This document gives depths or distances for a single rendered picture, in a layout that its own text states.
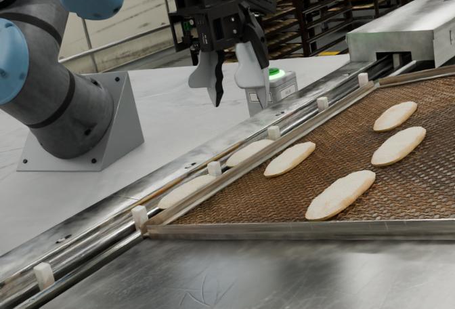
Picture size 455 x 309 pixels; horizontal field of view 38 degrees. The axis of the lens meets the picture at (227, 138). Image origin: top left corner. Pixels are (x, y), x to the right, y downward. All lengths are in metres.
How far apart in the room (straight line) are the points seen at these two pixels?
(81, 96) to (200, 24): 0.34
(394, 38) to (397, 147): 0.65
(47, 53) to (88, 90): 0.11
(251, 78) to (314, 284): 0.45
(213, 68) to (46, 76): 0.28
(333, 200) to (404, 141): 0.14
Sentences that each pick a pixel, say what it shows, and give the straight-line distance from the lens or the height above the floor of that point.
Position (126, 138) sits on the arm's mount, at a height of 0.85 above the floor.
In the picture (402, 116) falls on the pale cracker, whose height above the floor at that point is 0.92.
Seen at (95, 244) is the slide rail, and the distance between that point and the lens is 0.77.
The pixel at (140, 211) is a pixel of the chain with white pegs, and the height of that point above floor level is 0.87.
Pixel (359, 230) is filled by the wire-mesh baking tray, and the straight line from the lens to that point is 0.49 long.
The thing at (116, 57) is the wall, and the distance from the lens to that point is 6.53.
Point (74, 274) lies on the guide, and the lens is 0.69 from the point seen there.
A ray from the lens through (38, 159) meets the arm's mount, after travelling 1.21.
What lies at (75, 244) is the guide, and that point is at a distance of 0.78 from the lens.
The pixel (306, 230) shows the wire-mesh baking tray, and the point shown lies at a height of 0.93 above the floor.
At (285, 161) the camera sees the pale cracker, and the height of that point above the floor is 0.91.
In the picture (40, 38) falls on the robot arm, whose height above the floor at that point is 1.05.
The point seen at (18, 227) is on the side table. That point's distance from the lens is 0.98.
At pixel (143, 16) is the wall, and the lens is 6.79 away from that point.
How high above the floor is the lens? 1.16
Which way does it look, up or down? 18 degrees down
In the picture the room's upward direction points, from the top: 11 degrees counter-clockwise
